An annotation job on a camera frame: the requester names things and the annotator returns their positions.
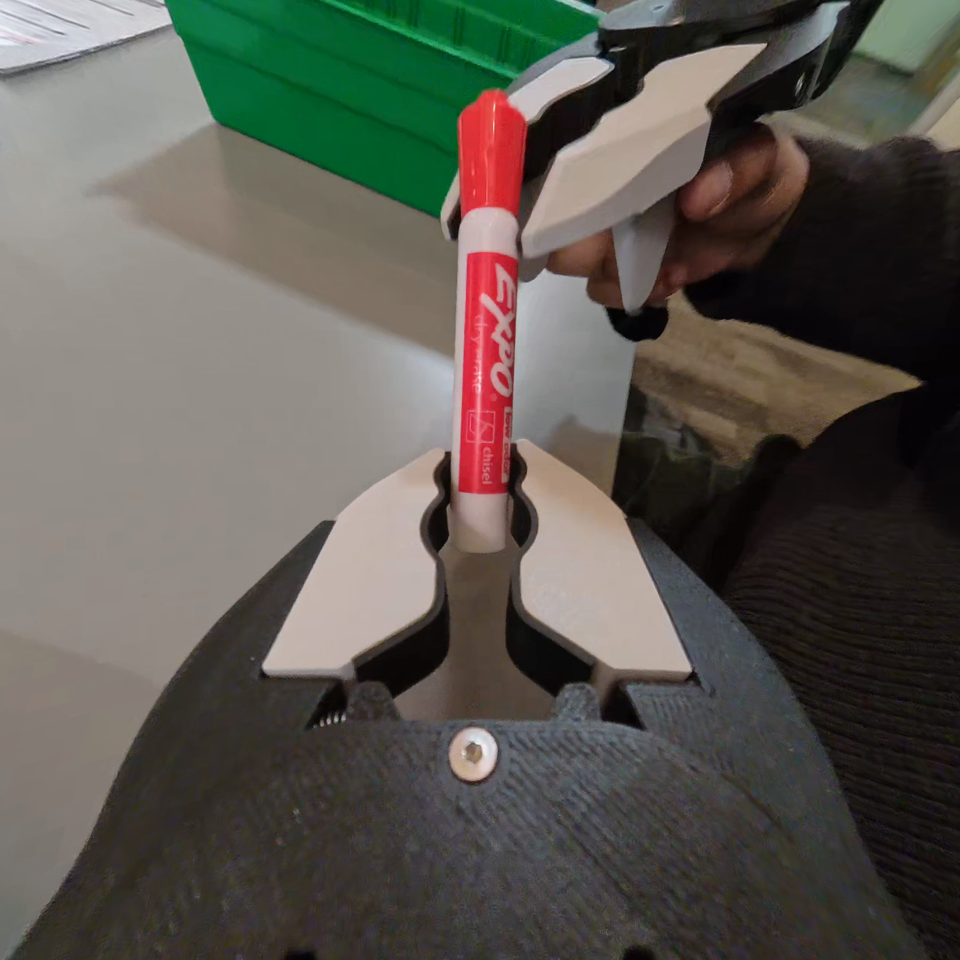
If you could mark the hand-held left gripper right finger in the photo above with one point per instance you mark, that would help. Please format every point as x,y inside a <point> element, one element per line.
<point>600,592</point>

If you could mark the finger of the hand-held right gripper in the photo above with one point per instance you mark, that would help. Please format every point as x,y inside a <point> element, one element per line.
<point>562,82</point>
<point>622,165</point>

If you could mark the person's right hand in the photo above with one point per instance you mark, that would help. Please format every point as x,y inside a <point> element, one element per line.
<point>742,195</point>

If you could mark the red dry-erase marker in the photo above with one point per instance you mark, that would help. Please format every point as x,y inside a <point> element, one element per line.
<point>487,337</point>

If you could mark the laminated paper sheet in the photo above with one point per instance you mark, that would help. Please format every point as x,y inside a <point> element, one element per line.
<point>60,30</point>

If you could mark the green plastic bin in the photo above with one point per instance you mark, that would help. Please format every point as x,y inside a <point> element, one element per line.
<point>337,75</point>

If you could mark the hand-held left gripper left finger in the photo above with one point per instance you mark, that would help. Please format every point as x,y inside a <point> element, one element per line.
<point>360,592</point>

